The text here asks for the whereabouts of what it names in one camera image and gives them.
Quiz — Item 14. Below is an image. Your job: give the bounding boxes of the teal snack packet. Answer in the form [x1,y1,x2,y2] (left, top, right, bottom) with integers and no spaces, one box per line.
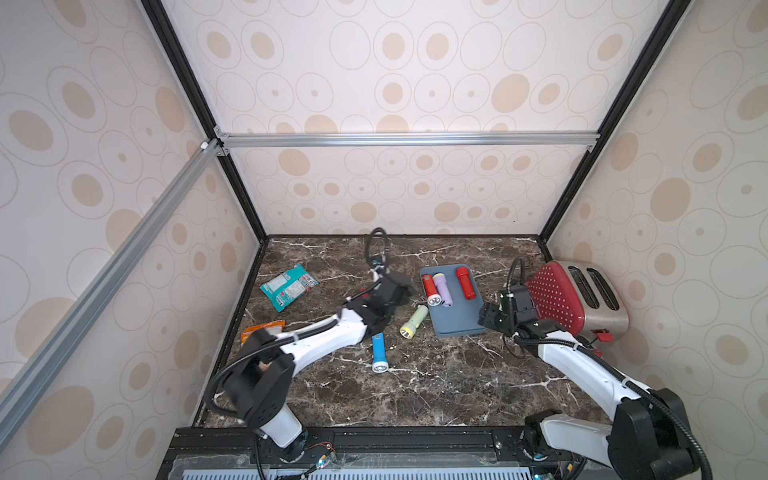
[260,264,319,312]

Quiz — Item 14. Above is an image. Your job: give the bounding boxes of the silver aluminium rail left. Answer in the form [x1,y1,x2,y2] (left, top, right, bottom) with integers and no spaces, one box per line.
[1,138,222,448]

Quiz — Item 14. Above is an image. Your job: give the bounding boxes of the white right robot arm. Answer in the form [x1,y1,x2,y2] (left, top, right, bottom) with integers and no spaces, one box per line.
[478,284,714,479]

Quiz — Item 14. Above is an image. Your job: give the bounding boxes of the blue plastic storage box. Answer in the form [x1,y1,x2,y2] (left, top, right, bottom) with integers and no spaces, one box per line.
[420,264,487,338]

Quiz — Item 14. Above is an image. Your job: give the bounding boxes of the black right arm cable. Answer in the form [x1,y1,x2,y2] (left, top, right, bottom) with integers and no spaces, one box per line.
[506,256,529,295]

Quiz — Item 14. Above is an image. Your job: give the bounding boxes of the silver aluminium rail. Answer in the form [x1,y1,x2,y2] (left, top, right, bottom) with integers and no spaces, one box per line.
[1,138,222,448]
[220,131,600,149]

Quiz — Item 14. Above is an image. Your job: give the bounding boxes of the silver aluminium rail back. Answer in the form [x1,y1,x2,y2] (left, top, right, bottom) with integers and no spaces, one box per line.
[220,131,600,149]

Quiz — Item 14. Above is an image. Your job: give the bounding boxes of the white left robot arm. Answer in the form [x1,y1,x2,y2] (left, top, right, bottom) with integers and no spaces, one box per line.
[204,271,411,450]

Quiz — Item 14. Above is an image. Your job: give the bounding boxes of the red flashlight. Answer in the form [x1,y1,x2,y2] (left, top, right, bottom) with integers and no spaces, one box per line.
[455,266,477,301]
[421,274,443,307]

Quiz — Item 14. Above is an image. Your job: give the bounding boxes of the black frame post left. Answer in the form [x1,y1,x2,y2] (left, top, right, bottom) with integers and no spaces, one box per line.
[140,0,269,242]

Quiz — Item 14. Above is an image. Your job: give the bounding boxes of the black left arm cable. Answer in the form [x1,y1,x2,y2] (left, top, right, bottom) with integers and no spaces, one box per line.
[364,227,391,277]

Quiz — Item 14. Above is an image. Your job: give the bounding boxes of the light green flashlight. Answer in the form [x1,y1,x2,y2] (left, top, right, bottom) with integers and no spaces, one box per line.
[399,305,429,339]

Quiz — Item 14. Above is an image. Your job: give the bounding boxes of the black frame post right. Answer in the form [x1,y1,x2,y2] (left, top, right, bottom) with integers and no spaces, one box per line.
[538,0,692,248]

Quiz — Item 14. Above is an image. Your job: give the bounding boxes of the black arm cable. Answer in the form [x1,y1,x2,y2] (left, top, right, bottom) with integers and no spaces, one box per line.
[506,256,529,295]
[364,227,391,277]

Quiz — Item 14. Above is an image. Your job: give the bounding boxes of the orange snack packet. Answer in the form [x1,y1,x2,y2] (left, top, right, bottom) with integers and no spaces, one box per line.
[241,320,286,345]

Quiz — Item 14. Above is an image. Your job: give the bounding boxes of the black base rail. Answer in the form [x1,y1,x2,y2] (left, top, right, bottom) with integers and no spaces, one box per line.
[157,427,594,479]

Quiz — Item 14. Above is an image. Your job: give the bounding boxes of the blue flashlight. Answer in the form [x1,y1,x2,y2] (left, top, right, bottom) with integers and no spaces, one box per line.
[372,333,389,374]

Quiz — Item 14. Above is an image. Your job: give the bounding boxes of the black frame post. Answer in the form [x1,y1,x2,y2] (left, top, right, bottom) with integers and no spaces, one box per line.
[538,0,692,248]
[140,0,269,242]

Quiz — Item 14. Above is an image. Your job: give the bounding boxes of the red polka dot toaster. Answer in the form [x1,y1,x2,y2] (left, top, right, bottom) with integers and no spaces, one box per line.
[526,260,630,344]

